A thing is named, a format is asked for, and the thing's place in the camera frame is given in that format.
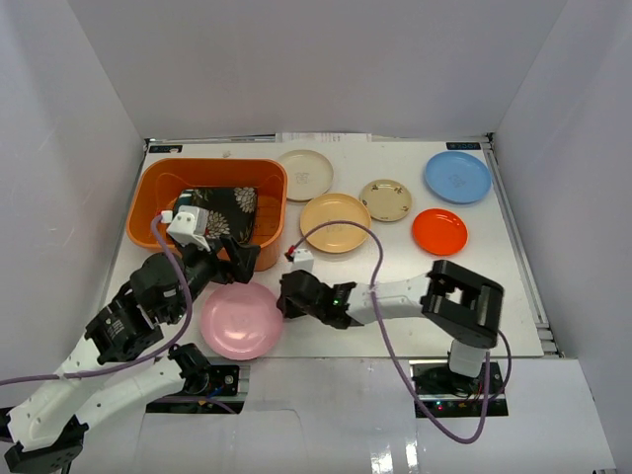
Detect black floral square plate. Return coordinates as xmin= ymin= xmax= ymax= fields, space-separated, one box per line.
xmin=187 ymin=187 xmax=258 ymax=244

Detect pink round plate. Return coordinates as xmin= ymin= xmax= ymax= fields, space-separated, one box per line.
xmin=198 ymin=282 xmax=283 ymax=360

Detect yellow round plate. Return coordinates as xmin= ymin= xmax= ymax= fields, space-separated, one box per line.
xmin=299 ymin=193 xmax=371 ymax=254

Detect cream round plate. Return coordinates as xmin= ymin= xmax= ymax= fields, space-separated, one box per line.
xmin=276 ymin=150 xmax=334 ymax=201

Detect orange round plate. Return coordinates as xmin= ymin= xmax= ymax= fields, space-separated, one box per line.
xmin=412 ymin=208 xmax=468 ymax=256

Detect blue round plate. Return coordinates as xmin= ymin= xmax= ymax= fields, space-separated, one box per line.
xmin=424 ymin=151 xmax=492 ymax=204

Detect teal square plate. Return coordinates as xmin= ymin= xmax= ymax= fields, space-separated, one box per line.
xmin=172 ymin=190 xmax=194 ymax=214

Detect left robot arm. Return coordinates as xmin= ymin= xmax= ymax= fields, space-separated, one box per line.
xmin=1 ymin=236 xmax=261 ymax=473

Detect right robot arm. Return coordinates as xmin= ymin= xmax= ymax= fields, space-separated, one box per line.
xmin=276 ymin=260 xmax=505 ymax=394

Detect orange plastic bin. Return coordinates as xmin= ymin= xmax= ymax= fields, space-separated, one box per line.
xmin=126 ymin=158 xmax=287 ymax=272

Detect white paper sheets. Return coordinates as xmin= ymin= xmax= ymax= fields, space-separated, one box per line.
xmin=276 ymin=132 xmax=372 ymax=143

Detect small beige patterned plate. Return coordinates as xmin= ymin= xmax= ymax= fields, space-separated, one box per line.
xmin=359 ymin=179 xmax=413 ymax=222

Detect right black logo label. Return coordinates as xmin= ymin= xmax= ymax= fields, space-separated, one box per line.
xmin=445 ymin=142 xmax=482 ymax=150

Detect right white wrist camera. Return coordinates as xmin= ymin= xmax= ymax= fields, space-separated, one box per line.
xmin=284 ymin=246 xmax=314 ymax=273

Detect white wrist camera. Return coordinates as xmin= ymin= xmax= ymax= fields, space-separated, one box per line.
xmin=284 ymin=246 xmax=314 ymax=273
xmin=160 ymin=205 xmax=211 ymax=253

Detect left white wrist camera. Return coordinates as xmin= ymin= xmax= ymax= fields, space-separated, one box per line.
xmin=160 ymin=205 xmax=211 ymax=253

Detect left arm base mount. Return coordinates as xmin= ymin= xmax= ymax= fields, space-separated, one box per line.
xmin=145 ymin=343 xmax=244 ymax=415

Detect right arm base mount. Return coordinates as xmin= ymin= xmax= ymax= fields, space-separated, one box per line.
xmin=410 ymin=360 xmax=509 ymax=419

